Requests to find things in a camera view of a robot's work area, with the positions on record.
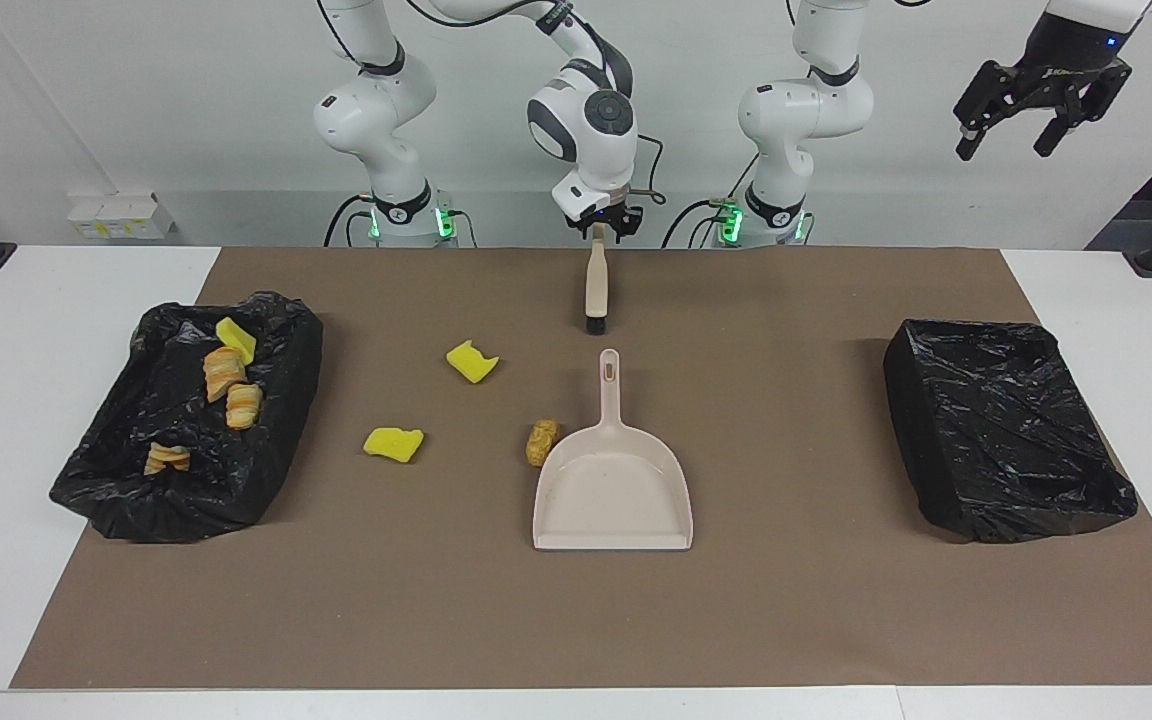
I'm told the brown table mat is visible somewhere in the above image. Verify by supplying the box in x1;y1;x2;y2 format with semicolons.
10;246;1152;691

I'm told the black base cable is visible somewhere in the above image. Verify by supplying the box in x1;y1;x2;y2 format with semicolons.
661;150;772;249
324;193;377;248

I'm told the notched yellow sponge piece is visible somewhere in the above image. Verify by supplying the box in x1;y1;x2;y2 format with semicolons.
445;340;500;385

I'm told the white power box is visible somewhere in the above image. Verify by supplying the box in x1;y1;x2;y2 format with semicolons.
68;193;177;241

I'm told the beige plastic dustpan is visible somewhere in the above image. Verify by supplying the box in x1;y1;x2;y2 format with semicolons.
532;348;695;552

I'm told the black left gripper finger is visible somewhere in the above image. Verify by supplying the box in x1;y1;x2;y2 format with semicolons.
954;62;1029;161
1034;62;1133;158

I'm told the black bag-lined bin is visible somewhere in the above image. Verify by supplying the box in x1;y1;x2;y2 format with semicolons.
49;290;325;545
882;318;1139;545

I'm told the golden corn-shaped bread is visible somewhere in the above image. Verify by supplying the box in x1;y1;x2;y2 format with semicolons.
525;418;563;468

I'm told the beige hand brush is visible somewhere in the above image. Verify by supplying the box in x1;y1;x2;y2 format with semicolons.
584;222;611;335

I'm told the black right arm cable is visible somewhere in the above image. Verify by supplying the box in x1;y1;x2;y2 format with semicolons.
406;0;667;206

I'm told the pale lumpy bread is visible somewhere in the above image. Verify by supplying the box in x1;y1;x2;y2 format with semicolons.
225;383;264;431

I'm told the striped croissant bread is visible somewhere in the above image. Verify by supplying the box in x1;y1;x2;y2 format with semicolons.
202;346;247;403

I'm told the small yellow sponge piece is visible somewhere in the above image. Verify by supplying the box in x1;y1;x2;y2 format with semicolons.
215;316;258;363

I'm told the oblong yellow sponge piece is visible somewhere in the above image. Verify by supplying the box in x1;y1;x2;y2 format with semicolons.
363;427;425;464

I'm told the small striped croissant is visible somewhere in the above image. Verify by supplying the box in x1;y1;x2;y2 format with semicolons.
143;441;193;477

